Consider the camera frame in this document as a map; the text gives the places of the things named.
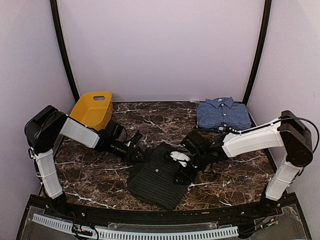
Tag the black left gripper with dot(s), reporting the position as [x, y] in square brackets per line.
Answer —
[131, 154]

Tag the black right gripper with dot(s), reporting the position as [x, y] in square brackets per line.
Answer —
[187, 177]

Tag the black pinstriped long sleeve shirt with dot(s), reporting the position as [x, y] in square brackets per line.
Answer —
[154, 181]

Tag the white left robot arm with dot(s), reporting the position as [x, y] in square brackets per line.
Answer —
[43, 130]

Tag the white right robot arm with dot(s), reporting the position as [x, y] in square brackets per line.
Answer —
[287, 138]

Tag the yellow plastic basket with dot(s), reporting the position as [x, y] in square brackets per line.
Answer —
[93, 109]

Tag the blue checked folded shirt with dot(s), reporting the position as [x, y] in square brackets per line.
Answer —
[222, 112]

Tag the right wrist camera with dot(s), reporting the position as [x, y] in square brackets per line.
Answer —
[194, 143]

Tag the white slotted cable duct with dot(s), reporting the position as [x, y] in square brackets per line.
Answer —
[121, 231]

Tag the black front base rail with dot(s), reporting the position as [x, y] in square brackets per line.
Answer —
[255, 221]

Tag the black enclosure frame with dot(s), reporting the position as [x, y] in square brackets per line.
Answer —
[161, 50]

